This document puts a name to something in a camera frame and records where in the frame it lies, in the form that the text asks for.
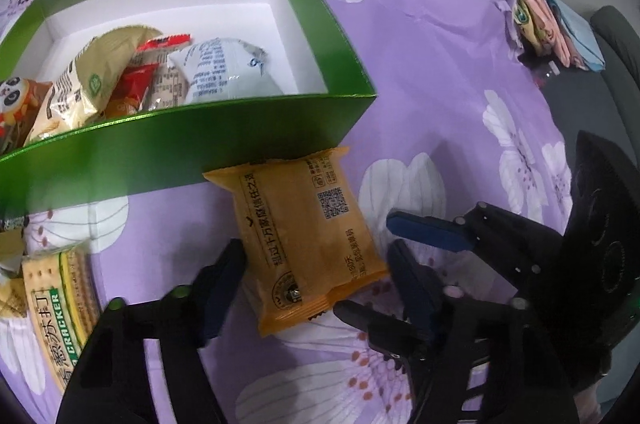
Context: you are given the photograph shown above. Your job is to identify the dark green sofa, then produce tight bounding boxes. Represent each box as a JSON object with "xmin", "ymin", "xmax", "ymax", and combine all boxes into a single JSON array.
[{"xmin": 542, "ymin": 6, "xmax": 640, "ymax": 170}]

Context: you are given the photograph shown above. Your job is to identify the gold snack packet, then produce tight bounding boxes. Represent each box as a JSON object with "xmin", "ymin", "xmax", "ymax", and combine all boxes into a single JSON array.
[{"xmin": 0, "ymin": 215, "xmax": 30, "ymax": 320}]

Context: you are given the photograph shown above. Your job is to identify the red milk tea packet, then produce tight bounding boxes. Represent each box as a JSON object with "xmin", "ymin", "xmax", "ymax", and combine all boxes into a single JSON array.
[{"xmin": 103, "ymin": 63, "xmax": 157, "ymax": 120}]

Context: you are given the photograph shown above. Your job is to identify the folded pink blue clothes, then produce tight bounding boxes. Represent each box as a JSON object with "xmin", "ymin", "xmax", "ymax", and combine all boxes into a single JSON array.
[{"xmin": 513, "ymin": 0, "xmax": 605, "ymax": 72}]

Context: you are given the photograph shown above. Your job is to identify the panda snack packet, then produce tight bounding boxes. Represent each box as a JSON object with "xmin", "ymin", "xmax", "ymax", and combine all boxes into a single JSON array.
[{"xmin": 0, "ymin": 76, "xmax": 52, "ymax": 154}]

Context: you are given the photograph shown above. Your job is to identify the green cardboard box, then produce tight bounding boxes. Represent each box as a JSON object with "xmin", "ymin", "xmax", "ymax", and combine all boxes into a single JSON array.
[{"xmin": 1, "ymin": 0, "xmax": 376, "ymax": 218}]

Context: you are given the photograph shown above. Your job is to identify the soda cracker packet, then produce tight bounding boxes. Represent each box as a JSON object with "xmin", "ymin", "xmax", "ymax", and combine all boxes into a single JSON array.
[{"xmin": 22, "ymin": 241, "xmax": 101, "ymax": 390}]

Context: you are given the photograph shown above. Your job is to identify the cream green snack packet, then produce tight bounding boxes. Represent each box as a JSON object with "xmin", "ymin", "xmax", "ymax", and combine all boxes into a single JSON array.
[{"xmin": 25, "ymin": 25, "xmax": 162, "ymax": 146}]

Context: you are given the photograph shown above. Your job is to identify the orange triangular snack packet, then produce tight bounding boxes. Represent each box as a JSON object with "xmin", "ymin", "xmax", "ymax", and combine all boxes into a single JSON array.
[{"xmin": 129, "ymin": 34, "xmax": 192, "ymax": 111}]

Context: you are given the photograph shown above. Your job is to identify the white silver snack packet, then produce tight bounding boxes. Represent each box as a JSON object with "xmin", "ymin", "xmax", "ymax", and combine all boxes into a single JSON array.
[{"xmin": 168, "ymin": 37, "xmax": 283, "ymax": 106}]

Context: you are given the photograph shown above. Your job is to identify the orange yellow cake packet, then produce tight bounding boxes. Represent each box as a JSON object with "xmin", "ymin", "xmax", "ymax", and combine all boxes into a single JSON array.
[{"xmin": 204, "ymin": 147, "xmax": 387, "ymax": 336}]

